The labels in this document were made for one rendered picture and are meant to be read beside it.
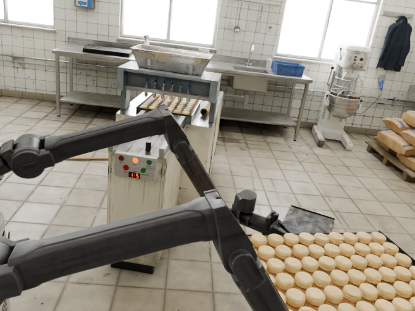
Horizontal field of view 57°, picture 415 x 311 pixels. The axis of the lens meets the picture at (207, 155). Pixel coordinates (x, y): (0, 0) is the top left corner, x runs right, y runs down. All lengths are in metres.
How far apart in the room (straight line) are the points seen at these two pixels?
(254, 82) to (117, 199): 3.40
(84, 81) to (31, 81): 0.79
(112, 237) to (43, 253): 0.10
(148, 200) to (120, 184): 0.19
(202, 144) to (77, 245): 2.29
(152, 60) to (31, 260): 2.31
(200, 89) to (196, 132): 0.31
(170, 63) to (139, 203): 1.04
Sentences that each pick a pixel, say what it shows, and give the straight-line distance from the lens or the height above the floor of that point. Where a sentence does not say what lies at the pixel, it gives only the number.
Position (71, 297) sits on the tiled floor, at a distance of 2.50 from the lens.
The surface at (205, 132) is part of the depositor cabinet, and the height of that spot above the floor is 0.79.
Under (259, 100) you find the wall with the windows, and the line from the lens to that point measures 6.07.
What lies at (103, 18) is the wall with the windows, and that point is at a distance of 5.94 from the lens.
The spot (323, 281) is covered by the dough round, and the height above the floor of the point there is 1.02.
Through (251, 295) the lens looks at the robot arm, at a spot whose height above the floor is 1.23.
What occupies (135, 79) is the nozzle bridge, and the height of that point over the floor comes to 1.09.
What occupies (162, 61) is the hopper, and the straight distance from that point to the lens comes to 2.80.
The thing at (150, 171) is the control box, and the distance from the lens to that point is 2.19.
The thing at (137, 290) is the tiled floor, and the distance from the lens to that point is 2.52.
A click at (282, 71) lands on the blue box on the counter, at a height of 0.92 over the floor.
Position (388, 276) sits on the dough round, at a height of 1.01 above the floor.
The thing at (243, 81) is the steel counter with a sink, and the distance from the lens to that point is 5.33.
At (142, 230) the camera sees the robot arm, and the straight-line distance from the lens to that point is 0.60.
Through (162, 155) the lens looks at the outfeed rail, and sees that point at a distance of 2.13.
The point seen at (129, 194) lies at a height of 0.57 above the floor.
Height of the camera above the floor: 1.68
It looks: 22 degrees down
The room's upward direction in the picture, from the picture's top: 7 degrees clockwise
